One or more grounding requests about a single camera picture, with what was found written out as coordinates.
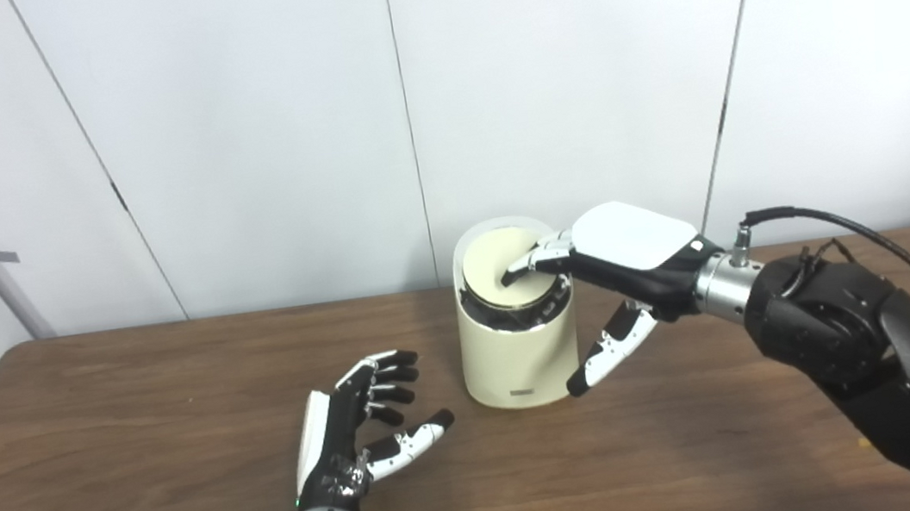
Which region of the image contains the black bin liner bag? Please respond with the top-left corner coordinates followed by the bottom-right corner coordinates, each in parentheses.
top-left (459, 277), bottom-right (576, 338)

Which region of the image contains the cream desktop trash bin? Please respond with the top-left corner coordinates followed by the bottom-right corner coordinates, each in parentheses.
top-left (446, 209), bottom-right (589, 416)

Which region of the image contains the round cream bin lid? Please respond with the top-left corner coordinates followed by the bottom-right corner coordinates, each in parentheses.
top-left (458, 223), bottom-right (570, 315)

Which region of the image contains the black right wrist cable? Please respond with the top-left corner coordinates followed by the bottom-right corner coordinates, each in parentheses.
top-left (724, 191), bottom-right (910, 415)

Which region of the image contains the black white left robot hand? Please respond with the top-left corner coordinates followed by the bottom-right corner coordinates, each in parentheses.
top-left (279, 344), bottom-right (467, 511)

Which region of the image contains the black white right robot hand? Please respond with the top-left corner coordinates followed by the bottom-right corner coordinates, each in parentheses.
top-left (493, 189), bottom-right (740, 406)

